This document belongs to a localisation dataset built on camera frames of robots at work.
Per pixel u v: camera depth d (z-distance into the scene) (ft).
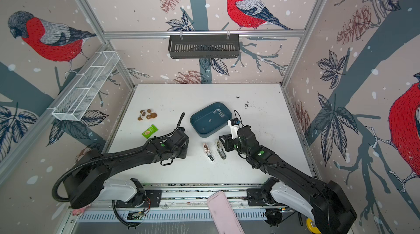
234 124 2.34
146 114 3.30
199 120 3.31
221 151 2.87
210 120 3.29
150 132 3.12
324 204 1.32
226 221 2.19
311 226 2.15
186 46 3.51
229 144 2.29
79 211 2.28
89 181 1.35
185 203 2.39
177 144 2.21
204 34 3.19
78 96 2.43
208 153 2.81
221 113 3.40
